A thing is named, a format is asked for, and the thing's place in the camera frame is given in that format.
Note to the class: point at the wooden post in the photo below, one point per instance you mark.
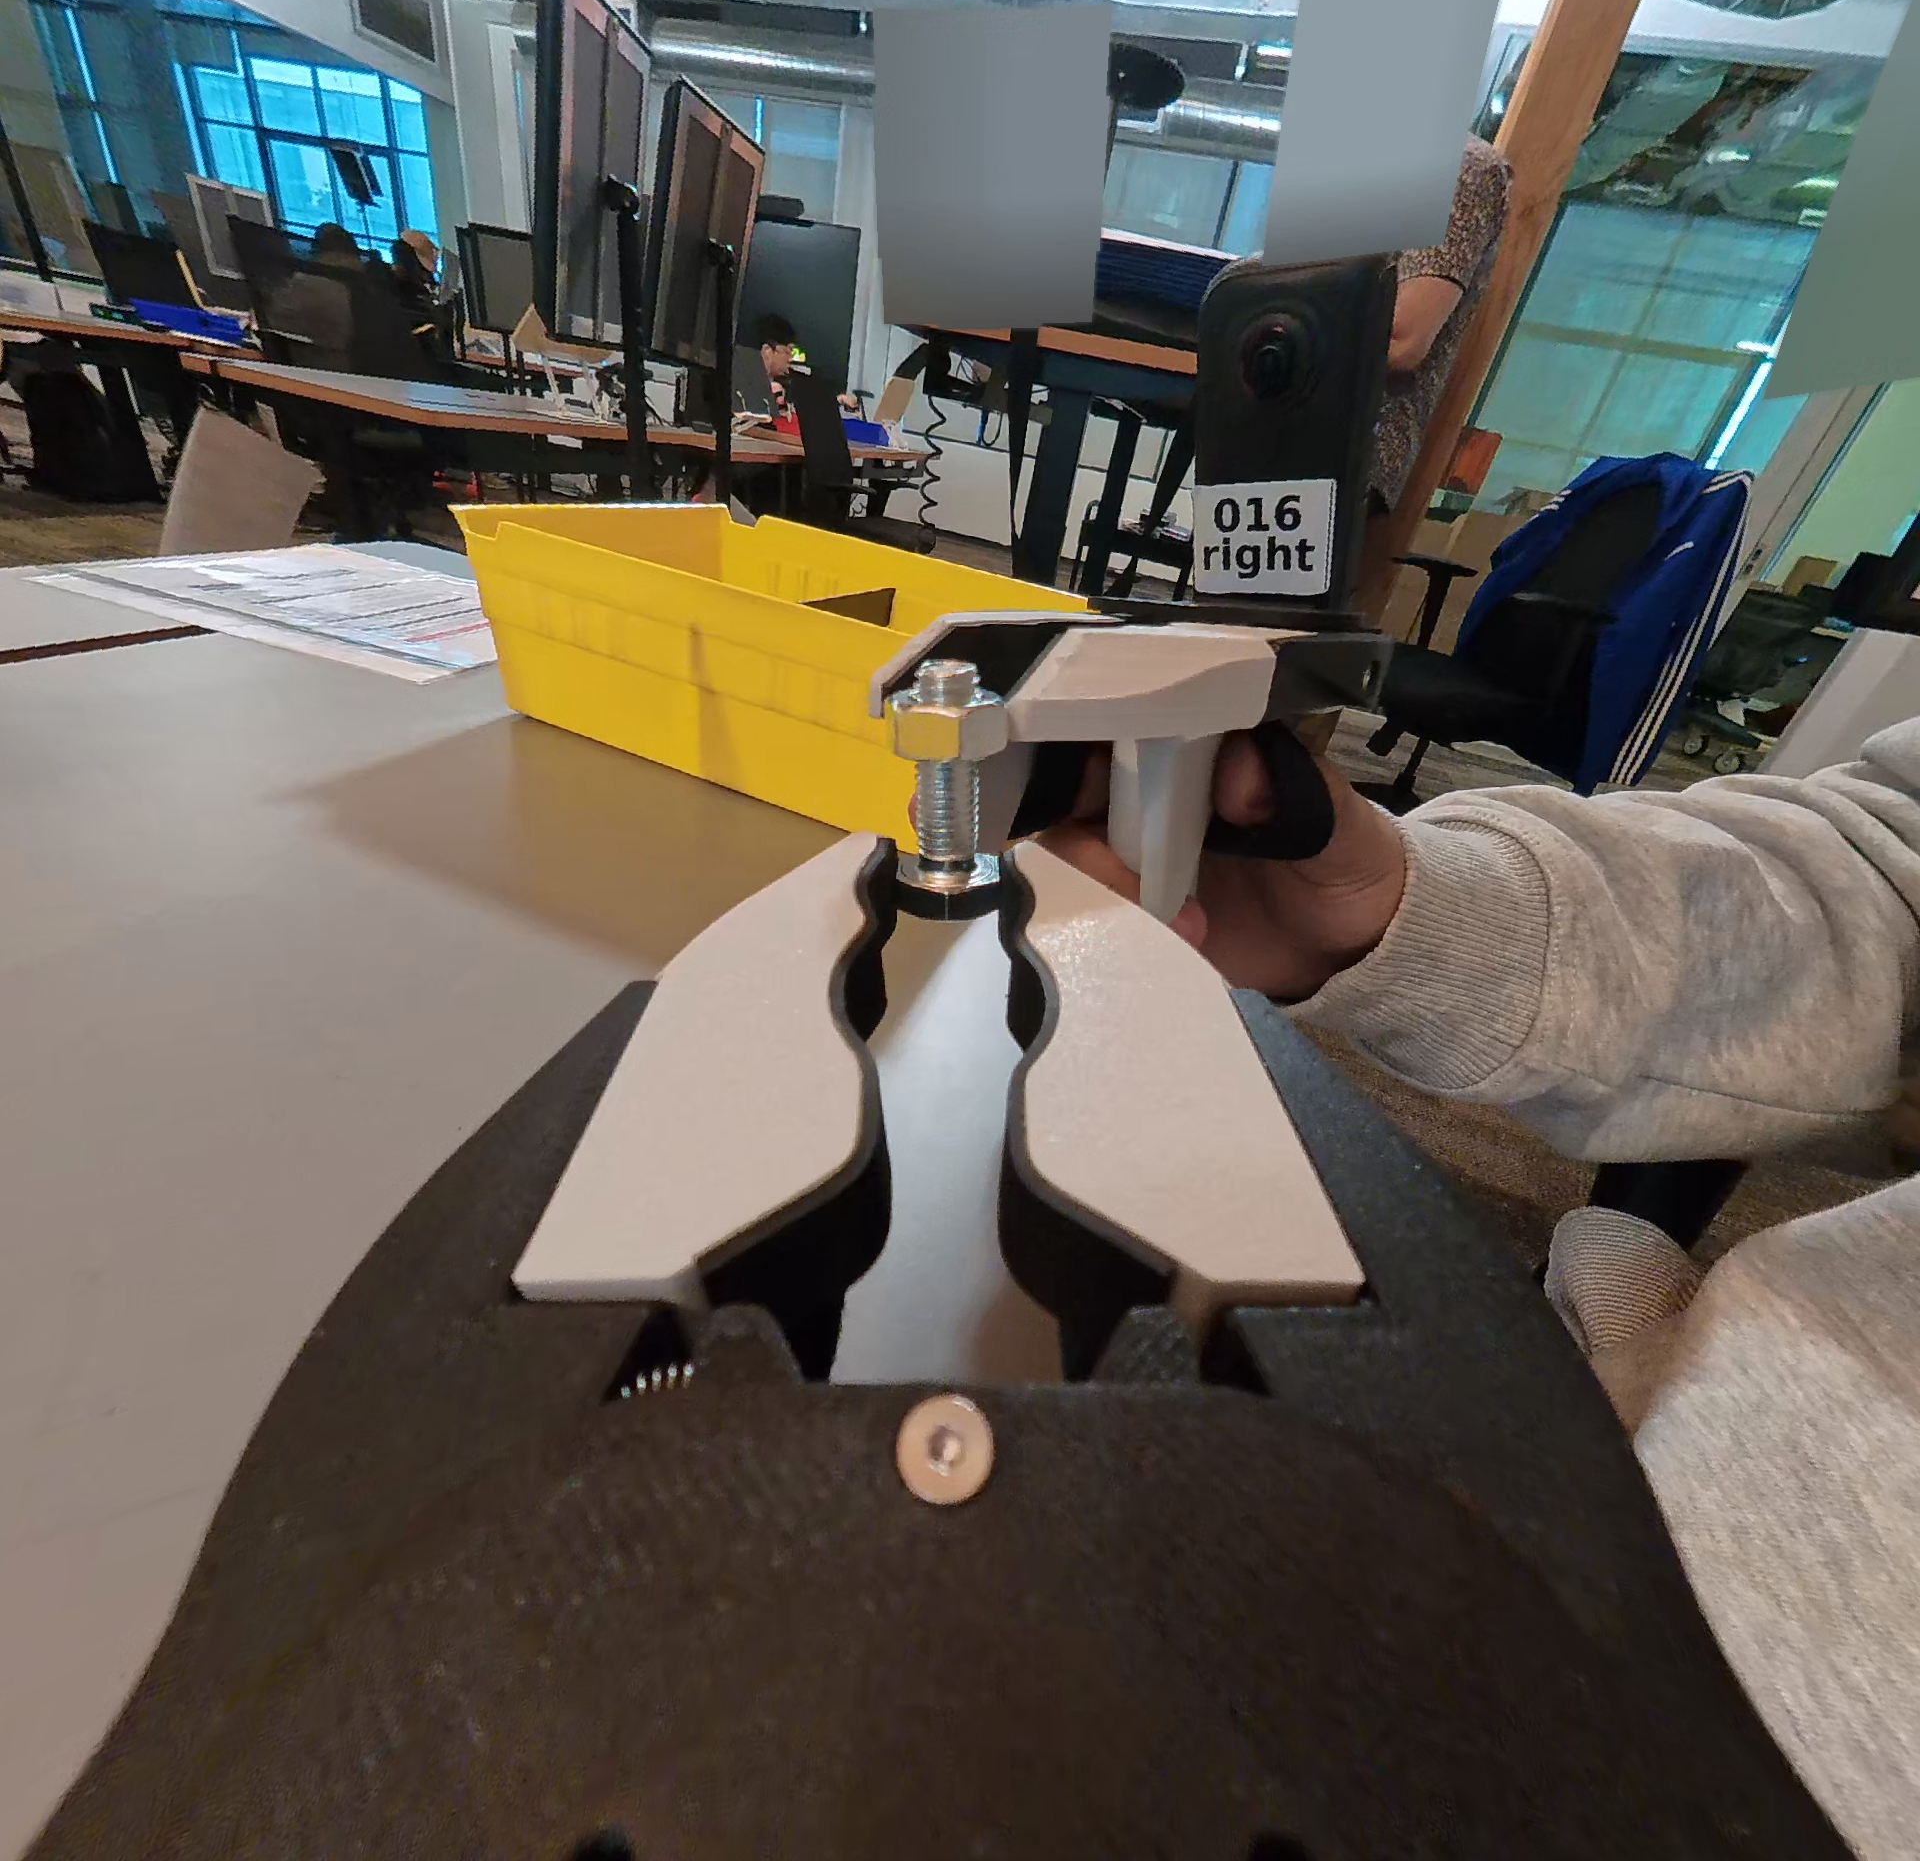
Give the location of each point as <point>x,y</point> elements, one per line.
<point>1560,91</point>

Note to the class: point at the silver bolt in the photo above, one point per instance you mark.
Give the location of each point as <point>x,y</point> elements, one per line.
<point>945,809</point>

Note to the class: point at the laminated paper sheet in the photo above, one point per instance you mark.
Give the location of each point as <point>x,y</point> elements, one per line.
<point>270,599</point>

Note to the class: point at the large black monitor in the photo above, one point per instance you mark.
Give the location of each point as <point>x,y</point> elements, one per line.
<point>584,167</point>
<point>697,226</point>

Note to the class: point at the black monitor stand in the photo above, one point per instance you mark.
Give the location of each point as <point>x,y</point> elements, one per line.
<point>725,391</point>
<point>632,376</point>

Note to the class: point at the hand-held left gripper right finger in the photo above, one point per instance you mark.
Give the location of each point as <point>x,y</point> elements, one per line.
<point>1171,1095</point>

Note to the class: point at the person's right hand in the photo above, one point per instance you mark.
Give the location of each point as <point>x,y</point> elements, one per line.
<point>1321,901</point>

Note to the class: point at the person's grey sweatshirt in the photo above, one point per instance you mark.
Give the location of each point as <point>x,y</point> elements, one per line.
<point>1802,1441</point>

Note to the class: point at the small blue bin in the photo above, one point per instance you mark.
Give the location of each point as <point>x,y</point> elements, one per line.
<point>189,322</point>

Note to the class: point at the silver ventilation duct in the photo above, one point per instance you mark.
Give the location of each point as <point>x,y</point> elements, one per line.
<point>750,48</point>

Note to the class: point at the grey desk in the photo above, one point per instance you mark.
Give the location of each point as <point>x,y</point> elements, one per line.
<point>226,991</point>

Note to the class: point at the black office chair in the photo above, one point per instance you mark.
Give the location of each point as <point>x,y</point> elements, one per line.
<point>1755,662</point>
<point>1575,572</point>

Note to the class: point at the blue striped jacket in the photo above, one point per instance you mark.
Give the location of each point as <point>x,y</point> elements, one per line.
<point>1705,586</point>

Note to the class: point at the person's right forearm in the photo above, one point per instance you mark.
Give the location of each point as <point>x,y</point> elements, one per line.
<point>1652,961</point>

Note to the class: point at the grey leaning board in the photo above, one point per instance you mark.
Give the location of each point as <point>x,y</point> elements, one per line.
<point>233,480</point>

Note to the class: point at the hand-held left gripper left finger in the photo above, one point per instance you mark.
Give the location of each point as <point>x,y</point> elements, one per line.
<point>719,1081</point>

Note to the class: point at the blue-legged standing desk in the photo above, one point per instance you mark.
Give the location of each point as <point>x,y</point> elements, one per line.
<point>1080,345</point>

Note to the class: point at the black round floor lamp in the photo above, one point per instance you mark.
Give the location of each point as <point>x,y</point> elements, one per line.
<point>1150,74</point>

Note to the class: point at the small black monitor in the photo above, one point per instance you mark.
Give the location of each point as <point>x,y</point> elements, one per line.
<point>497,280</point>

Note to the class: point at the medium black monitor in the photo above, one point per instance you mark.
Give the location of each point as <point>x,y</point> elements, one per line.
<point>805,302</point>

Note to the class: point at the stack of blue folders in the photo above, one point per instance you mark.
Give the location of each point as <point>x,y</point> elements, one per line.
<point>1171,264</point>

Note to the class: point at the yellow plastic bin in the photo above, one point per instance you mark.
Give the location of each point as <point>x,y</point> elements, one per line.
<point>644,647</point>

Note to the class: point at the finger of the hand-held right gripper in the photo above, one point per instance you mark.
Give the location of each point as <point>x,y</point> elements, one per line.
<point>990,649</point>
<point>1155,684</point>

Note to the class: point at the long wooden desk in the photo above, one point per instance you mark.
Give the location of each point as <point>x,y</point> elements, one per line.
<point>92,327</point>
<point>450,405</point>

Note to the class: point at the silver hex nut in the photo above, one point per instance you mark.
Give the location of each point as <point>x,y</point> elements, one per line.
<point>945,724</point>

